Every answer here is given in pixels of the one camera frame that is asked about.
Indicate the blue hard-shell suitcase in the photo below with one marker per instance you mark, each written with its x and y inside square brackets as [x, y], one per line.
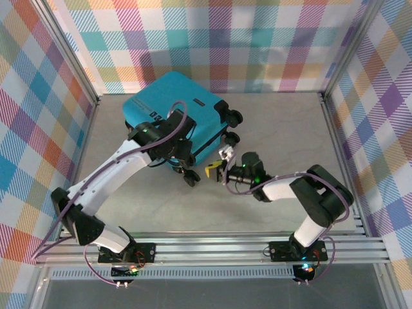
[180, 96]

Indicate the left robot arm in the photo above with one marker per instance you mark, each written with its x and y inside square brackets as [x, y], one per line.
[109, 174]

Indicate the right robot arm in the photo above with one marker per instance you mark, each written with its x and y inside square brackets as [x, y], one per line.
[280, 190]

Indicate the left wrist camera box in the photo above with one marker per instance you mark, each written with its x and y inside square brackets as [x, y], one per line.
[228, 152]

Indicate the aluminium mounting rail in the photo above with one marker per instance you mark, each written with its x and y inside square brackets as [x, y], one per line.
[209, 252]

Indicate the aluminium side rail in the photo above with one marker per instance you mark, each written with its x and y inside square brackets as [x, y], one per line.
[84, 145]
[338, 145]

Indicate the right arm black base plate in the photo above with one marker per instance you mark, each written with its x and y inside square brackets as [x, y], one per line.
[280, 251]

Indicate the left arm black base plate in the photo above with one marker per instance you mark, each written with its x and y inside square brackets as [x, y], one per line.
[146, 252]

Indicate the aluminium frame post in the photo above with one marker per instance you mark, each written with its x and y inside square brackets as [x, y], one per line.
[349, 48]
[75, 64]

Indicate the aluminium frame strut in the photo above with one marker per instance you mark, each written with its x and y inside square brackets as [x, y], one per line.
[38, 289]
[392, 289]

